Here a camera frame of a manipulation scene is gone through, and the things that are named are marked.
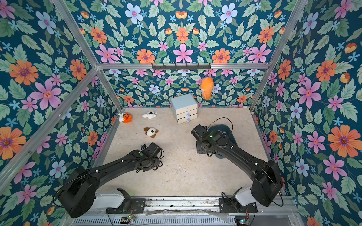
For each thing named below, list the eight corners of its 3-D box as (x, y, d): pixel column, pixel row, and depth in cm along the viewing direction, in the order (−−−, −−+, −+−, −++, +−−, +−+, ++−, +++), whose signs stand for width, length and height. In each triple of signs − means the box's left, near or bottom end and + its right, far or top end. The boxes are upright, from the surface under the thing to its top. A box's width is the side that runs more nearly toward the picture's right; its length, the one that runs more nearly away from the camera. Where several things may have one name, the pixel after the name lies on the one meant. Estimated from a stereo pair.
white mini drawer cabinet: (176, 125, 111) (174, 111, 99) (172, 109, 122) (169, 95, 110) (197, 120, 114) (198, 106, 102) (191, 105, 125) (191, 91, 113)
